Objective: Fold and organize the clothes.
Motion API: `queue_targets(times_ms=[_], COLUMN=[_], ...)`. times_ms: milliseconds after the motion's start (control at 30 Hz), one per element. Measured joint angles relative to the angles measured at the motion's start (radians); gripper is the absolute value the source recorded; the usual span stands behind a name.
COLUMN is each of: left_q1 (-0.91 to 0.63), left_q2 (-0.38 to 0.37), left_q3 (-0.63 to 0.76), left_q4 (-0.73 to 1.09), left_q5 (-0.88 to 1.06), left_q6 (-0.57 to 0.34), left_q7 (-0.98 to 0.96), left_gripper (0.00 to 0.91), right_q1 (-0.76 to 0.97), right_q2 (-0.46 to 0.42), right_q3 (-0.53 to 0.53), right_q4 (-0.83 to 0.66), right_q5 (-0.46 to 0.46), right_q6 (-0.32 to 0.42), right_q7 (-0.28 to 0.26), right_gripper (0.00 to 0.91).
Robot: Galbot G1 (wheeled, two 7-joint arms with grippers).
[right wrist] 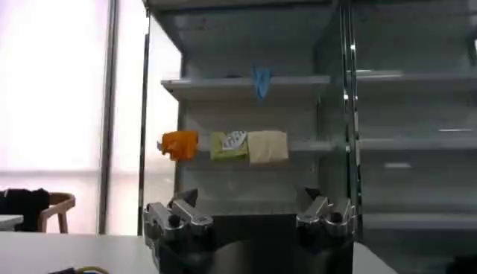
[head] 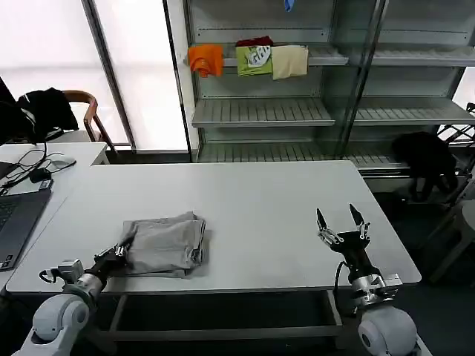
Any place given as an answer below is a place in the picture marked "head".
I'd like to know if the black vertical post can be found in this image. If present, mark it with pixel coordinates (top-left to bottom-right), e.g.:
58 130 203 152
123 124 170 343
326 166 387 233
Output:
163 0 193 165

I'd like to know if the white table with metal frame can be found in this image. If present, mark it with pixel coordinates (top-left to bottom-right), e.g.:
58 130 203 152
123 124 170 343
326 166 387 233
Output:
6 159 423 350

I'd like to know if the white computer mouse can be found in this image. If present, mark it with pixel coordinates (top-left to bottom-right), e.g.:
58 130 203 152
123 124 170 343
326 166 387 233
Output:
50 156 78 171

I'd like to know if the black jacket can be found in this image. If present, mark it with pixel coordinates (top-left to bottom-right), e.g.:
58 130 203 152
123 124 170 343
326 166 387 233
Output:
16 88 80 145

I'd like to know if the small black puck device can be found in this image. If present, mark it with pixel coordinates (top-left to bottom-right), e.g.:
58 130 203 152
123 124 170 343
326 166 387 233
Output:
30 168 52 184

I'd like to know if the black cable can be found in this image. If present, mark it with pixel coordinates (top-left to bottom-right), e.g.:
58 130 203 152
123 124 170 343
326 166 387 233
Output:
0 140 57 194

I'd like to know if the black lattice folding rack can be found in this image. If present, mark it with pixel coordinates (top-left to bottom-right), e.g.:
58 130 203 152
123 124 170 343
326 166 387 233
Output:
436 103 475 145

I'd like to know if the grey laptop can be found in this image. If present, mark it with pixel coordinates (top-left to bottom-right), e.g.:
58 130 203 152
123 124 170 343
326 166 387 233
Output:
0 185 55 273

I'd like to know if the grey shelf rack with clothes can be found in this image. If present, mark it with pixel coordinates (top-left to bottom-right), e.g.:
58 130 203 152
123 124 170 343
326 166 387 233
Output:
184 0 352 164

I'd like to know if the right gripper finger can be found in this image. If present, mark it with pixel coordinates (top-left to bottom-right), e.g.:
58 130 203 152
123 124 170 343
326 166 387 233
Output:
348 202 373 241
315 208 341 246

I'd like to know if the empty grey shelf rack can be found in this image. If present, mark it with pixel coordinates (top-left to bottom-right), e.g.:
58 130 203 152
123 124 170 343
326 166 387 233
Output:
333 0 475 179

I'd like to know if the dark window mullion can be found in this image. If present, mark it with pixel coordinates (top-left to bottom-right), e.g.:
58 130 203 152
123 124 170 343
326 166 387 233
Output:
80 0 137 148

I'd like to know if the wooden chair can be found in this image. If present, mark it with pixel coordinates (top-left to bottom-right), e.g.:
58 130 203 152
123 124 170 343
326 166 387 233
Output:
61 90 119 155

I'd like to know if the black monitor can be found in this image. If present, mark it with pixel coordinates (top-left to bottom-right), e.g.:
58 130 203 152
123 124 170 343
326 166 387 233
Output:
0 73 24 148

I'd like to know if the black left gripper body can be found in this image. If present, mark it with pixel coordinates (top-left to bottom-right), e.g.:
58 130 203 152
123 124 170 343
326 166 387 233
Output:
91 248 120 277

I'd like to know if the grey printed T-shirt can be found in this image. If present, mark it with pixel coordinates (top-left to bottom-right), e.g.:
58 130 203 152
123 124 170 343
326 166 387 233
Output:
121 211 214 280

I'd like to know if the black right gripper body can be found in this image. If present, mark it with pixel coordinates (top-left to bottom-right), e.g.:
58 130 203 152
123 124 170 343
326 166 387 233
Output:
331 230 373 278

